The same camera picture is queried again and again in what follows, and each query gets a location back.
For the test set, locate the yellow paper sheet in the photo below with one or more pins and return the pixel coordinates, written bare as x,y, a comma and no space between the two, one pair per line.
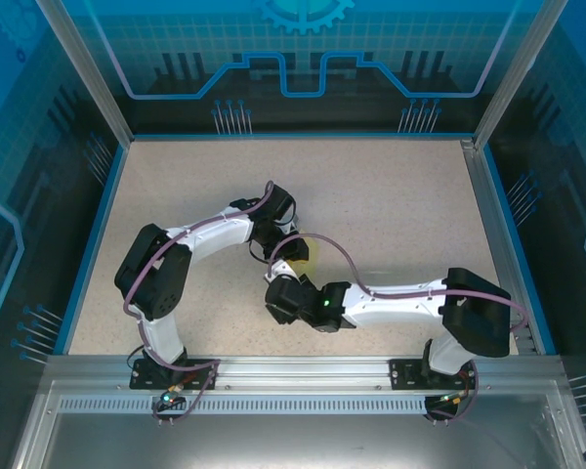
313,251

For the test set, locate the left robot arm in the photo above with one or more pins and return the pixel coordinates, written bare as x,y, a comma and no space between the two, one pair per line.
215,239

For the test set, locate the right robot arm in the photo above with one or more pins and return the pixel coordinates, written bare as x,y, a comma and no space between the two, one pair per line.
400,308

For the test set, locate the grey metal sheet tray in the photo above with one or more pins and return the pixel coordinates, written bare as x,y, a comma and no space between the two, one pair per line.
298,439

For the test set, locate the blue gear print panel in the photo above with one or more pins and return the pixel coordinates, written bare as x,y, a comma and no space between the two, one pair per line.
371,39

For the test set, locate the blue circuit print panel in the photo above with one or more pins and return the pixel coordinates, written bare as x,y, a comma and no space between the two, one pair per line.
19,171
566,171

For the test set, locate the aluminium mounting rail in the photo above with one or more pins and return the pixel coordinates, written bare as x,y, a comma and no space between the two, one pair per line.
298,371

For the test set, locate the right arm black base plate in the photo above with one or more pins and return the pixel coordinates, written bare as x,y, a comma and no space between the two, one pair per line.
403,376

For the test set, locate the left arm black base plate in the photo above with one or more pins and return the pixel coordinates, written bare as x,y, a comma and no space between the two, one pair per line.
146,378

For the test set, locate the aluminium side rail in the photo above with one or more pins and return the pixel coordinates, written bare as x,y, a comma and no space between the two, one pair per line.
488,220

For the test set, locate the aluminium frame post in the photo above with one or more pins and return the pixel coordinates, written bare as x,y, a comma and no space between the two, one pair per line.
93,78
513,78

